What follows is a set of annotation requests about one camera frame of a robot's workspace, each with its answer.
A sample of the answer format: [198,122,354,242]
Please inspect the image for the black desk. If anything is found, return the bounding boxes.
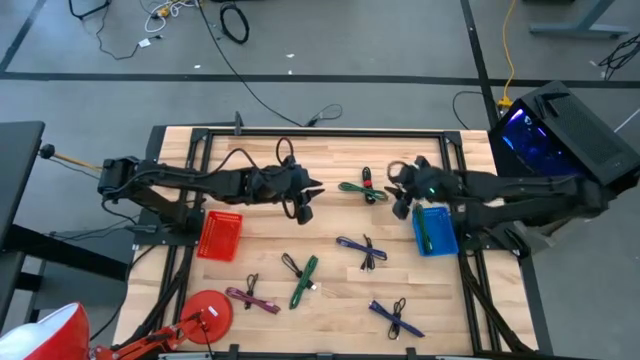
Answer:
[0,120,129,326]

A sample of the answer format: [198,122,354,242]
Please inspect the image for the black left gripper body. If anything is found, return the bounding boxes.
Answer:
[249,164,314,206]

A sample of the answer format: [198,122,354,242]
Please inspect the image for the green braided USB cable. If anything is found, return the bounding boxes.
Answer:
[338,181,389,203]
[414,203,434,254]
[288,254,320,310]

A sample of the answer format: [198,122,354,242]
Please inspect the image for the black computer tower blue light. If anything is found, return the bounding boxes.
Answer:
[487,80,640,211]

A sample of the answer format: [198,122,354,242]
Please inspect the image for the red round lamp base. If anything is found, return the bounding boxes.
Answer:
[179,289,235,345]

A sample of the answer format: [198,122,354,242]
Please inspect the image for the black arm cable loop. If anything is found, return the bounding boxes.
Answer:
[387,160,410,184]
[197,137,297,179]

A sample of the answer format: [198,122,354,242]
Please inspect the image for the black aluminium table frame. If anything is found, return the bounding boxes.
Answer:
[112,124,541,359]

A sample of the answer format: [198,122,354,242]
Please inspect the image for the grey desk foot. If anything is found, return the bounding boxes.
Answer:
[529,0,631,39]

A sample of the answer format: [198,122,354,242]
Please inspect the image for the coiled black floor cable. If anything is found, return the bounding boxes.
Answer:
[218,2,250,45]

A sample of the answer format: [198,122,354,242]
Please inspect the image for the tangled black floor cables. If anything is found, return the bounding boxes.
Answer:
[597,32,640,81]

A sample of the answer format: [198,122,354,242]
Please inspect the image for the red lamp shade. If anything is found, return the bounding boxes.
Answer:
[0,301,92,360]

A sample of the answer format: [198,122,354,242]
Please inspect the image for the red plastic basket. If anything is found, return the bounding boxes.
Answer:
[196,210,244,263]

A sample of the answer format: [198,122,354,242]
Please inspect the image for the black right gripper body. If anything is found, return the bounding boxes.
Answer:
[399,155,454,206]

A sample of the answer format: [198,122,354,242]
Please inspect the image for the long black floor cable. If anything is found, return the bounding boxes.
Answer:
[197,0,344,129]

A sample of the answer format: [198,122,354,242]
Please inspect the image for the wooden stick black knob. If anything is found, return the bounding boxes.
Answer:
[38,143,104,172]

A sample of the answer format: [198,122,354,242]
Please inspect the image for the black power cable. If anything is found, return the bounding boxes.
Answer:
[49,214,144,241]

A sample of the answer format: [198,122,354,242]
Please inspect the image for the yellow floor cable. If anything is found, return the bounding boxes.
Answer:
[497,0,519,109]

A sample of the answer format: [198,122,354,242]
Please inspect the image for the black right arm cable loop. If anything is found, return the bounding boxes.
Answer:
[387,160,410,184]

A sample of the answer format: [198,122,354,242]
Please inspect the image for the black curved floor cable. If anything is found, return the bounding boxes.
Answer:
[452,89,501,131]

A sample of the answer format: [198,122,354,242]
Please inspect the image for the red jointed lamp arm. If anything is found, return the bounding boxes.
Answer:
[89,309,209,360]

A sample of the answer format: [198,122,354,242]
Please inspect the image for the black USB cable red tie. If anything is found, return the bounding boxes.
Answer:
[361,166,377,205]

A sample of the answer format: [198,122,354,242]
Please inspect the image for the blue plastic basket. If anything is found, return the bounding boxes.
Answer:
[411,205,460,258]

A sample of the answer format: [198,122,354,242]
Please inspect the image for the white floor cable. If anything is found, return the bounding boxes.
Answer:
[144,0,201,34]

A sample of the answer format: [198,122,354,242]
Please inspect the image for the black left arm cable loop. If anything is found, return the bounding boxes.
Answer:
[197,137,297,179]

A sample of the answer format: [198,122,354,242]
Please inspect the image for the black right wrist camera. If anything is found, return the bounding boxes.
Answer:
[392,198,413,221]

